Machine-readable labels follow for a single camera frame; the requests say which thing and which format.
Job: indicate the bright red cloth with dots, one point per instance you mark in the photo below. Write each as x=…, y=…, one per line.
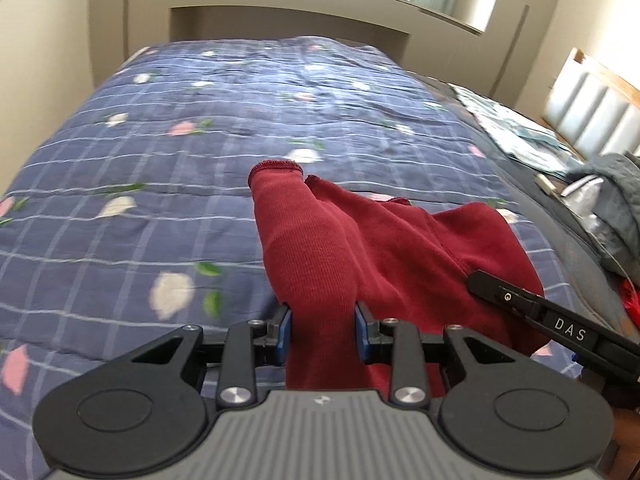
x=631, y=300

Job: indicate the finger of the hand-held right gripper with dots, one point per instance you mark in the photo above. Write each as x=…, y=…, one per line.
x=500, y=294

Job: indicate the white plastic bag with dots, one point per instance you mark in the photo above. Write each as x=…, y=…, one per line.
x=582, y=195

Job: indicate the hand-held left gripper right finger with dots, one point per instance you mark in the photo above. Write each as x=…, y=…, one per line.
x=361, y=332

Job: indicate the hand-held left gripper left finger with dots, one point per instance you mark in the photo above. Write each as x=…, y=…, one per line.
x=284, y=335

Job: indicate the light blue cloth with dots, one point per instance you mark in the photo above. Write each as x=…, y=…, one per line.
x=520, y=135

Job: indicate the dark red long-sleeve shirt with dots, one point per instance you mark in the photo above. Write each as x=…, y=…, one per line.
x=400, y=260

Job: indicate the beige window seat cabinet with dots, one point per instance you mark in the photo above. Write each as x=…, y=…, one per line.
x=300, y=15

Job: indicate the blue plaid floral quilt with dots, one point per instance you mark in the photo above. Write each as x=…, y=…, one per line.
x=150, y=160

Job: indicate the person's right hand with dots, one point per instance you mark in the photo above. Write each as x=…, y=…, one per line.
x=629, y=430

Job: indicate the beige built-in wardrobe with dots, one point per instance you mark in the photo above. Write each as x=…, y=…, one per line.
x=510, y=35
x=145, y=10

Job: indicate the padded wooden headboard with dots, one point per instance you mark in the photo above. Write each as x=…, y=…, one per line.
x=595, y=105

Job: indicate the grey quilted jacket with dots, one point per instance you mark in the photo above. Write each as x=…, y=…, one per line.
x=620, y=195

